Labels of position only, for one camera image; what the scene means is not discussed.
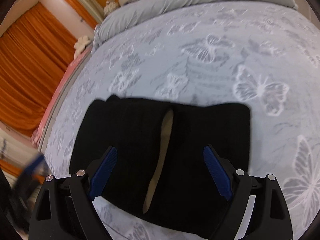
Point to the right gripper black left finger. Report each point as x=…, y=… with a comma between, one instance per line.
x=64, y=207

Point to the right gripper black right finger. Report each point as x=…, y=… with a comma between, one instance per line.
x=270, y=218

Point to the black pants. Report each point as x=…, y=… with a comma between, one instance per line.
x=160, y=175

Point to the pink bench cushion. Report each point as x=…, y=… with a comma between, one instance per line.
x=72, y=67

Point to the orange curtain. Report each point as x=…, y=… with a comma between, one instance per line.
x=35, y=53

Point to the butterfly pattern grey bedspread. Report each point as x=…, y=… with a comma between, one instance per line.
x=258, y=53

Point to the white flower plush toy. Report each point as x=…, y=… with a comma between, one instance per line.
x=81, y=45

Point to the beige decorative bedside ornament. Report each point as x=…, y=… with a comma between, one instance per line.
x=111, y=5

